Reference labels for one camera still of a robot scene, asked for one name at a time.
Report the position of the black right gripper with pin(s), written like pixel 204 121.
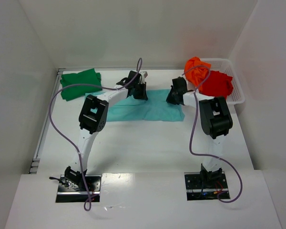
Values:
pixel 172 98

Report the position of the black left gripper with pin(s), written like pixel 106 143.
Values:
pixel 140 91

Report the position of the teal t shirt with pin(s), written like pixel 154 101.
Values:
pixel 155 108

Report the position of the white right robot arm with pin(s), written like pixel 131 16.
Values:
pixel 215 119

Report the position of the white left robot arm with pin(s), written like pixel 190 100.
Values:
pixel 93 117

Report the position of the orange t shirt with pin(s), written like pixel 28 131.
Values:
pixel 196 71

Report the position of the red t shirt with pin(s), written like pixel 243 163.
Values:
pixel 217 84

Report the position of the green folded t shirt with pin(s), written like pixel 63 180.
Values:
pixel 89 76

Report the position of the white plastic basket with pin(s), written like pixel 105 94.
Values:
pixel 225 66

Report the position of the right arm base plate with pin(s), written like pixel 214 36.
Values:
pixel 196 189

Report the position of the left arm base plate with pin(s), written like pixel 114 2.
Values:
pixel 68 192

